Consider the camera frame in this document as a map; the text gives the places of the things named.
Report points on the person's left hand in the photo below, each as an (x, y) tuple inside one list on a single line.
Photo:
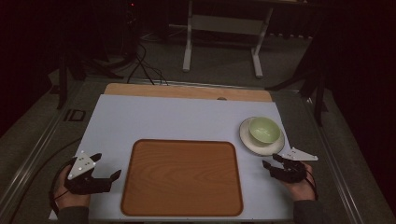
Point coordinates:
[(70, 199)]

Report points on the green bowl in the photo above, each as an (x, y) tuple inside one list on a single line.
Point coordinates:
[(264, 130)]

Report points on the person's right hand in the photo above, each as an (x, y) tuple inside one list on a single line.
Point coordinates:
[(302, 189)]

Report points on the white plate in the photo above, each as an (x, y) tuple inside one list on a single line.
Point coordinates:
[(249, 141)]

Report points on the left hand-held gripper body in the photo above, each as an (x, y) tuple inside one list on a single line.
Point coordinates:
[(81, 165)]

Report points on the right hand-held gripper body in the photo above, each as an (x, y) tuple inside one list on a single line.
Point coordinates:
[(291, 172)]

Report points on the black stand leg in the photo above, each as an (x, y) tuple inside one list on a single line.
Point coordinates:
[(62, 84)]

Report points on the white table mat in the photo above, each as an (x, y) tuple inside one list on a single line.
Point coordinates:
[(174, 119)]

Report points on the metal floor rail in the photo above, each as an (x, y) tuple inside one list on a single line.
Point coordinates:
[(336, 168), (31, 161)]

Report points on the white metal desk frame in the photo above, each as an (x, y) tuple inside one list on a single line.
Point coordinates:
[(224, 24)]

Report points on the black rectangular floor bracket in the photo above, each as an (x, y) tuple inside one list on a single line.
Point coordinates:
[(74, 115)]

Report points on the black tripod stand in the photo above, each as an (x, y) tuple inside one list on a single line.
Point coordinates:
[(317, 93)]

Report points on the dark equipment with red light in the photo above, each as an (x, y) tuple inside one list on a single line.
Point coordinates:
[(131, 28)]

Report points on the wooden tray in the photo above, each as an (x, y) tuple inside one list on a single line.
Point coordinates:
[(182, 179)]

